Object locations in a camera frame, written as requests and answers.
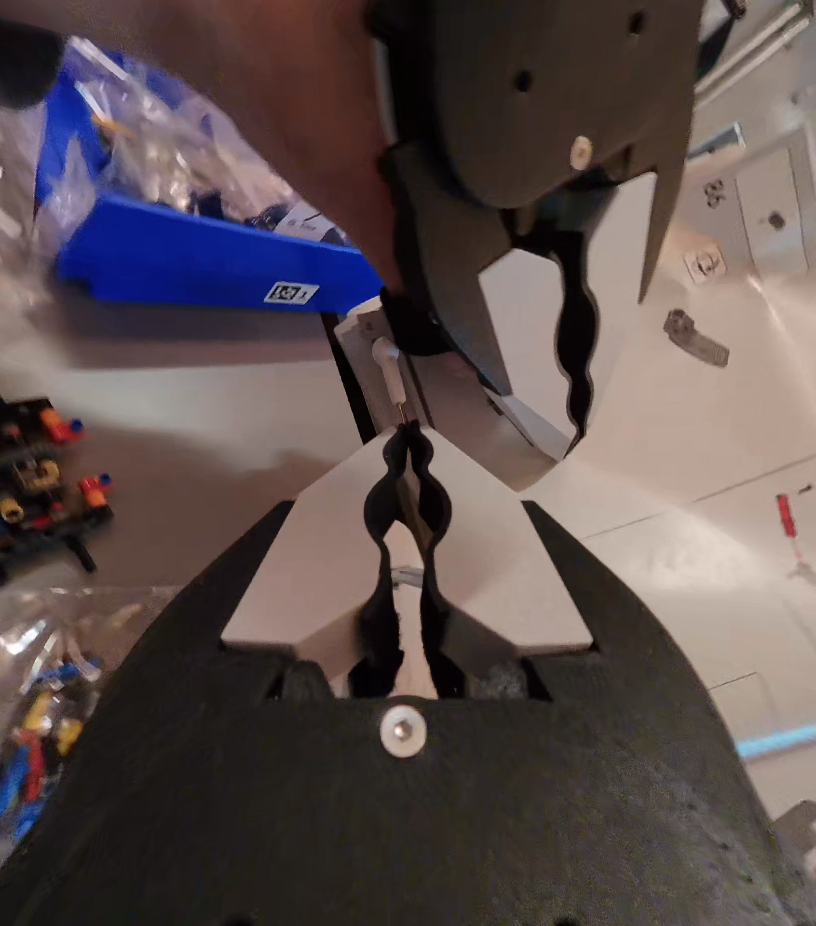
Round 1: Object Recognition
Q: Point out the white and wooden book stand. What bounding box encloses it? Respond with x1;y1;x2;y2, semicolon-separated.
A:
334;297;575;494

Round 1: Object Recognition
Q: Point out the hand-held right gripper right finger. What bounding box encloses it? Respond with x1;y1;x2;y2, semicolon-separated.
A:
411;423;593;699

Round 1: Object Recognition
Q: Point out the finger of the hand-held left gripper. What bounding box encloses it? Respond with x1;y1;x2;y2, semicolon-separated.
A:
580;172;661;436
479;248;586;464

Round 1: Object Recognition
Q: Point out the instruction booklet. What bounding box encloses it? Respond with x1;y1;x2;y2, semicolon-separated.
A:
517;0;816;869

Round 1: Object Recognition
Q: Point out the zip bag of multicoloured parts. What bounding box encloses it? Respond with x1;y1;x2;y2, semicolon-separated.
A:
0;585;107;863

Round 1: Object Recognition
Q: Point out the person's left hand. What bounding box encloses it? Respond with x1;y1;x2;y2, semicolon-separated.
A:
30;0;400;292

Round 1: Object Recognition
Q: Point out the heap of clear bags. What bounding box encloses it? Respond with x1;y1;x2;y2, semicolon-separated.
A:
0;36;351;350

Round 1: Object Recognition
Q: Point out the lego car chassis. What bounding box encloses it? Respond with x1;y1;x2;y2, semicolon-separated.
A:
0;371;117;603

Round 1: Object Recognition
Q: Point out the blue tagged plastic bin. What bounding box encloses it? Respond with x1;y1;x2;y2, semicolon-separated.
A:
34;45;385;317

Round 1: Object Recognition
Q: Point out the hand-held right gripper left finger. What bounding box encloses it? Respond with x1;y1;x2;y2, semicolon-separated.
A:
220;423;409;699

